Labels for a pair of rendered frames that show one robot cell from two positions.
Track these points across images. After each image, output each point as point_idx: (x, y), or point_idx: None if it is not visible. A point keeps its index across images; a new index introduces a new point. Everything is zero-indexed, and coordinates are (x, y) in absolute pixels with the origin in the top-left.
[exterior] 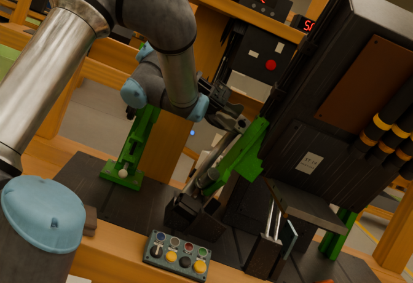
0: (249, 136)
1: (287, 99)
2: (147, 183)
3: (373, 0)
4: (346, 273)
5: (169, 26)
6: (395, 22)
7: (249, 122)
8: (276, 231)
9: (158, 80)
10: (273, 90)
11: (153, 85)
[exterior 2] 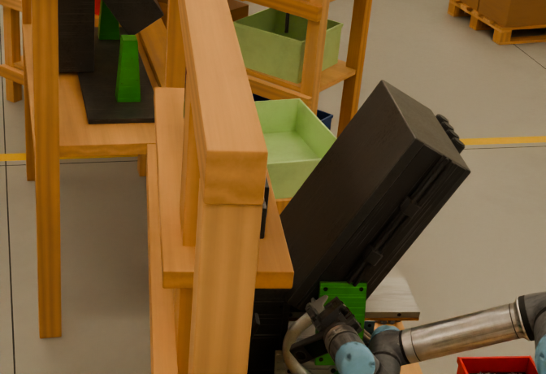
0: (351, 307)
1: (390, 254)
2: None
3: (423, 134)
4: None
5: None
6: (442, 141)
7: (314, 299)
8: (370, 335)
9: (394, 365)
10: (380, 259)
11: (398, 372)
